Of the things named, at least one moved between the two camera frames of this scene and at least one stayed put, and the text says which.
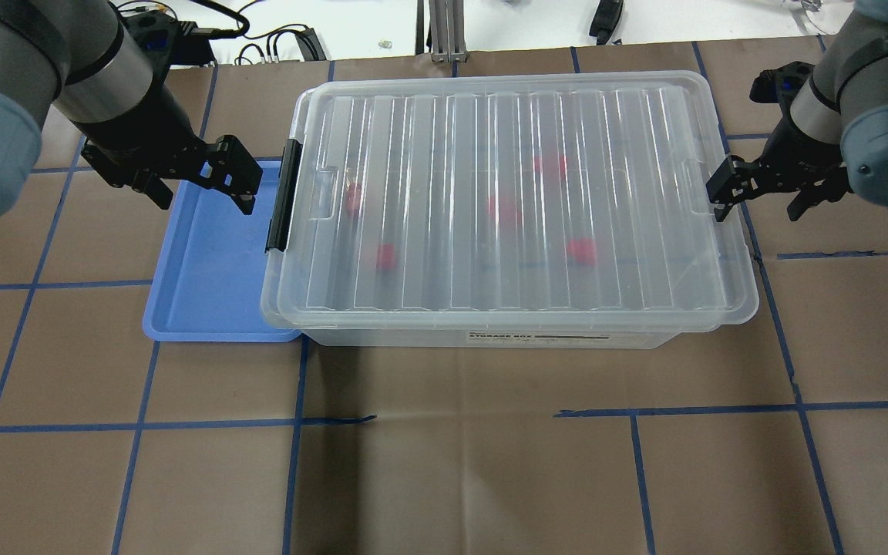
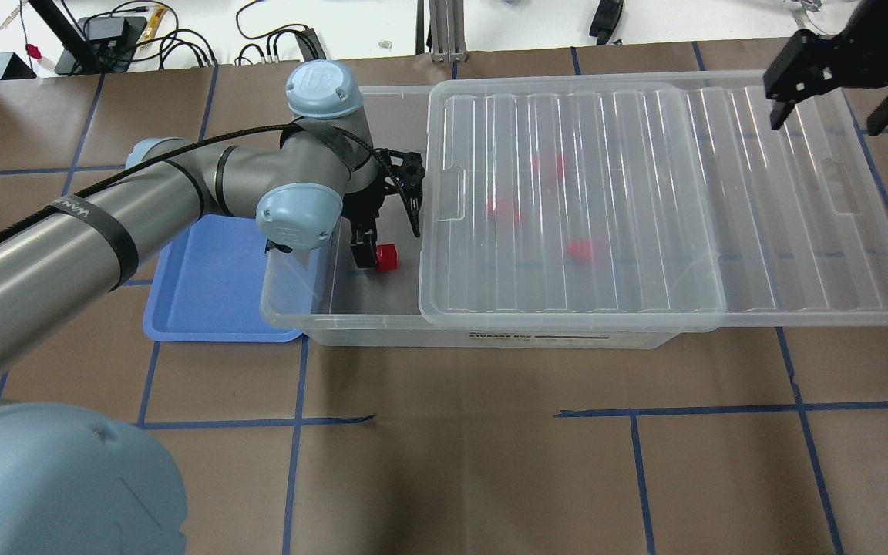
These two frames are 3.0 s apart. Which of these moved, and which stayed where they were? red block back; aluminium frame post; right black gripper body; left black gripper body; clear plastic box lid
Moved: right black gripper body; left black gripper body; clear plastic box lid
Stayed: aluminium frame post; red block back
